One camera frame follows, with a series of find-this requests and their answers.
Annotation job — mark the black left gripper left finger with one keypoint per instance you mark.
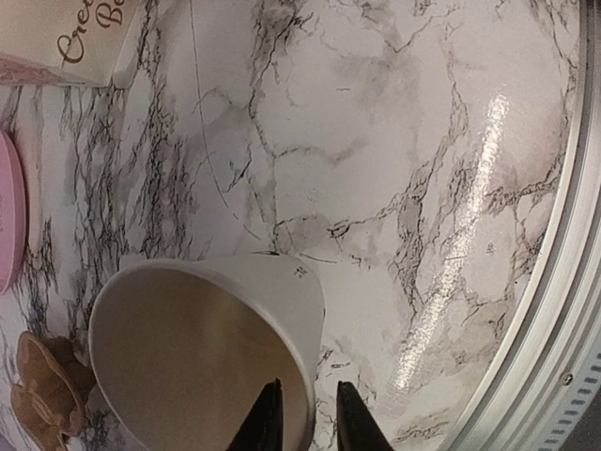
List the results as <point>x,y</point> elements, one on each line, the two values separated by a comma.
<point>263,427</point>

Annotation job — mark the white paper takeout bag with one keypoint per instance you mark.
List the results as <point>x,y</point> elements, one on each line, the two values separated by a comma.
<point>62,42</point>

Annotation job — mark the white paper coffee cup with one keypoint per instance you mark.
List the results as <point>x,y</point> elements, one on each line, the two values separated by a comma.
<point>181,349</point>

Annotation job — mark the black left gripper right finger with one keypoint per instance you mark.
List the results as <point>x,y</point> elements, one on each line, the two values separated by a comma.
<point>356,427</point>

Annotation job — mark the brown cardboard cup carrier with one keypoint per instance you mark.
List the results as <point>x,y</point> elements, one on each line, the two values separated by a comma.
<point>50,401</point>

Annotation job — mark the pink round plate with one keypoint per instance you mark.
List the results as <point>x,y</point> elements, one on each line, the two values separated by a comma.
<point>14,225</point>

